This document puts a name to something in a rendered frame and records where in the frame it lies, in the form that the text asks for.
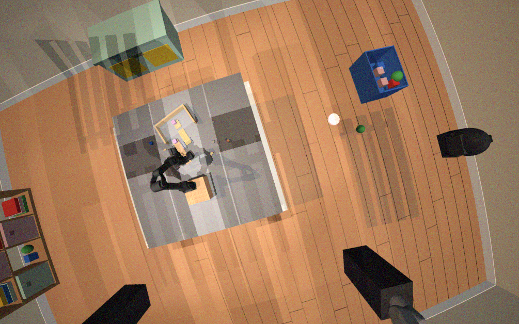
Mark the orange flat strip with green lines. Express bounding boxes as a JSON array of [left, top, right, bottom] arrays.
[[179, 130, 191, 145]]

